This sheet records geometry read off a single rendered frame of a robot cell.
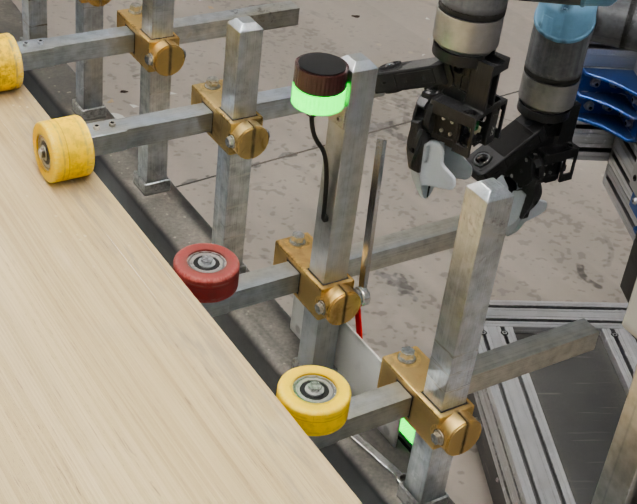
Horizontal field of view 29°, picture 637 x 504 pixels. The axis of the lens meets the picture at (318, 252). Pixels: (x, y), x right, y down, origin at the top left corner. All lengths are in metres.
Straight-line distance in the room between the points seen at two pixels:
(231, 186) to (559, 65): 0.47
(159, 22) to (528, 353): 0.73
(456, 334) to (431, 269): 1.79
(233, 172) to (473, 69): 0.44
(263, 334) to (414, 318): 1.25
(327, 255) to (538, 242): 1.83
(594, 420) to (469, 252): 1.23
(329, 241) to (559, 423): 1.03
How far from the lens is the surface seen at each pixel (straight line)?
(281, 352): 1.71
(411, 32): 4.30
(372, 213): 1.56
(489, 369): 1.50
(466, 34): 1.39
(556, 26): 1.63
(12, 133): 1.77
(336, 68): 1.39
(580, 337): 1.58
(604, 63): 2.14
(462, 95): 1.45
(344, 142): 1.44
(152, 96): 1.92
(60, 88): 2.30
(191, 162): 3.43
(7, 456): 1.27
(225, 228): 1.77
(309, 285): 1.57
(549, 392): 2.51
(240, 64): 1.64
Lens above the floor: 1.80
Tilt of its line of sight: 35 degrees down
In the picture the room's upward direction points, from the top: 8 degrees clockwise
